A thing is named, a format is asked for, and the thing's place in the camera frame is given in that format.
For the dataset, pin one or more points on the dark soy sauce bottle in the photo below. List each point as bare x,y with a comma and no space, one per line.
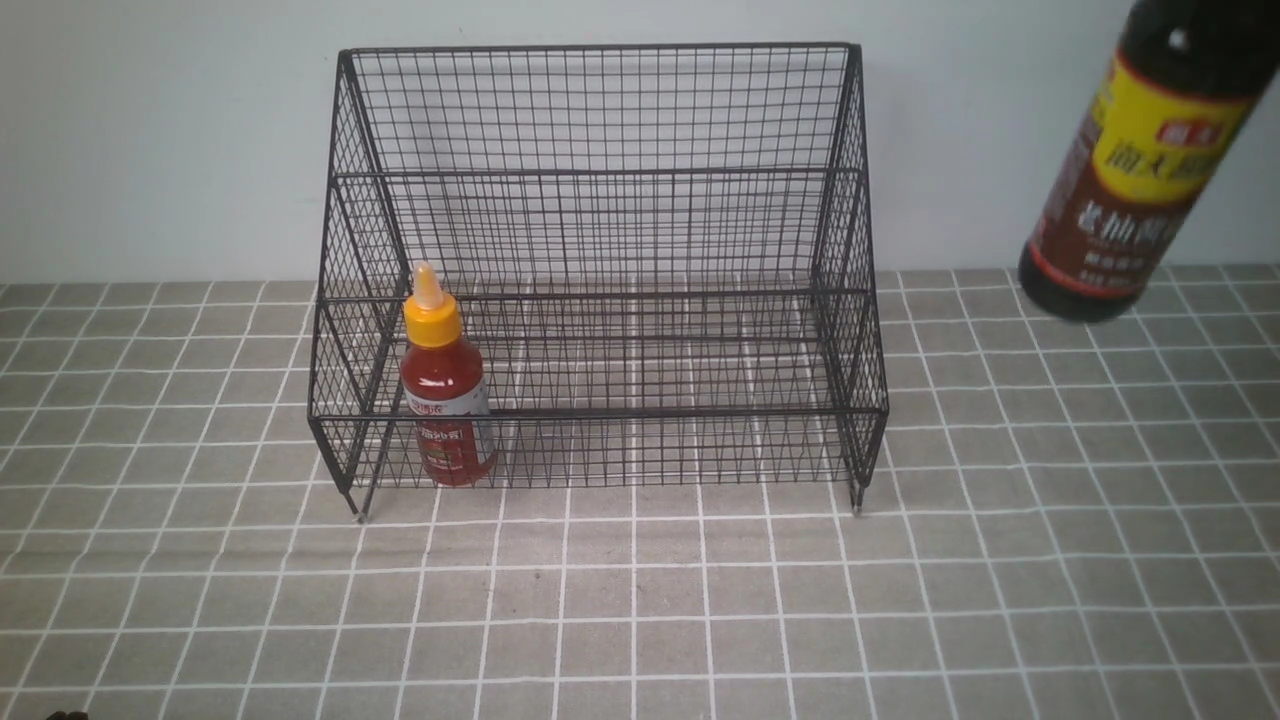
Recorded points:
1184,78

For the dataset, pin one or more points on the red sauce bottle yellow cap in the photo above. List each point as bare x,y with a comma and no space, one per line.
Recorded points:
444,383

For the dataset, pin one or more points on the black wire mesh shelf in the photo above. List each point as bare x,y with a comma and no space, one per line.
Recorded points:
663,252

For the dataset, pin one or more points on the grey checkered tablecloth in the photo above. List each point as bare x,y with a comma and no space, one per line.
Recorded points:
1065,523

